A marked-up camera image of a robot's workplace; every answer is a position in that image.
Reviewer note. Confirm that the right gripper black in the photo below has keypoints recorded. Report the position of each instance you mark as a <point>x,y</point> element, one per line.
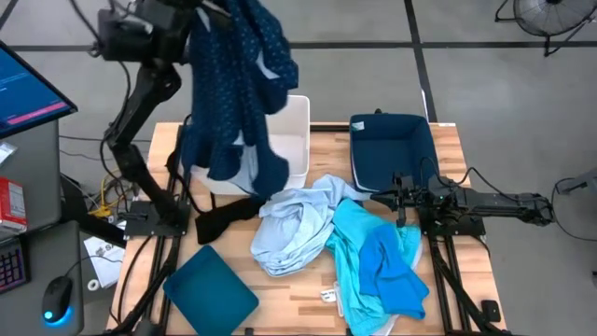
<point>408,193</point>

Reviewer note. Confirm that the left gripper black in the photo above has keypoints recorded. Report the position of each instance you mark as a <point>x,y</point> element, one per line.
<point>163,25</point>

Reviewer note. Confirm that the medium blue cloth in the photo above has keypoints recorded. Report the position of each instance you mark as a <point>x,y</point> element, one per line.
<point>387,275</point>

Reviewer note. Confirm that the pale blue cloth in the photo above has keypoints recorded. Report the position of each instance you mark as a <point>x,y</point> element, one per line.
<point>294,228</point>

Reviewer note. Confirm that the navy dotted cloth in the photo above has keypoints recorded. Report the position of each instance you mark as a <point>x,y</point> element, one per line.
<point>233,93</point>

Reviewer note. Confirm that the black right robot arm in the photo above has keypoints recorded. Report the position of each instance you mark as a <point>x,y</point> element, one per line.
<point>494,203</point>

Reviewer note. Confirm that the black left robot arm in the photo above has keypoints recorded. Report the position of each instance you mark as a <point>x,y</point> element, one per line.
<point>149,93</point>

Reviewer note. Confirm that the navy fabric storage bin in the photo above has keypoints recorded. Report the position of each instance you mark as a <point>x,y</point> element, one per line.
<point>392,149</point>

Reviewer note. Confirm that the turquoise cloth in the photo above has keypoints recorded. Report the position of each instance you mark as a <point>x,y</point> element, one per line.
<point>350,233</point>

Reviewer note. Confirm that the white perforated plastic basket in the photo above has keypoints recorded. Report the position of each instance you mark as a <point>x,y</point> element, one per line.
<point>294,140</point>

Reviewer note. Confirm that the white printed label tag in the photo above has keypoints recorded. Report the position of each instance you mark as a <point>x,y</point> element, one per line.
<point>328,295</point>

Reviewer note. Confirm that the computer monitor blue screen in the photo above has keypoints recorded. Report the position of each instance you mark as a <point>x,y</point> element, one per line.
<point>28,93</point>

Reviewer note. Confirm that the small black block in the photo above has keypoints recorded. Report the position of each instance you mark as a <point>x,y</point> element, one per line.
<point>490,310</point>

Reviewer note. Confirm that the black cloth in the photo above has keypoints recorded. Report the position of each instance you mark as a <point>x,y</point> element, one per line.
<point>219,221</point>

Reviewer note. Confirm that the grey desk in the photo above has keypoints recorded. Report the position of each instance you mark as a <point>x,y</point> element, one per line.
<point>42,177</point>

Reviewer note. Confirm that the teal flat lid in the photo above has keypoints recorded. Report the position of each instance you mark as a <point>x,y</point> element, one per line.
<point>210,291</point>

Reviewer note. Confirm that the clear plastic packet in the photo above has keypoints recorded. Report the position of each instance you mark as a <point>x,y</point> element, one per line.
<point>5,153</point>

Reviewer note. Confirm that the red cardboard box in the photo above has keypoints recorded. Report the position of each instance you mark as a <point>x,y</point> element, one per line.
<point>11,205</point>

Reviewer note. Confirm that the white paper sheet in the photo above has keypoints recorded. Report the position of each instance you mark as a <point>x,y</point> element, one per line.
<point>105,261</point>

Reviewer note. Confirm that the black floor fan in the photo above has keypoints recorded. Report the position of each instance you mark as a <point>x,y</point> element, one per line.
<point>550,16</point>

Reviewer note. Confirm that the white tape roll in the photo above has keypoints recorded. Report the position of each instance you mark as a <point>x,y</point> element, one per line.
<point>89,284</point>

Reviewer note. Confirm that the keyboard with coloured backlight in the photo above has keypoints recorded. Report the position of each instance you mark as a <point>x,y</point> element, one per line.
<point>11,268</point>

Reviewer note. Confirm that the black mouse blue light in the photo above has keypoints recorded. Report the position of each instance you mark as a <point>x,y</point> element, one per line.
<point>57,298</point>

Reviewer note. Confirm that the black aluminium frame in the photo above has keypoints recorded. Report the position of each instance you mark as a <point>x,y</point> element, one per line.
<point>156,275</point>
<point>454,280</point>

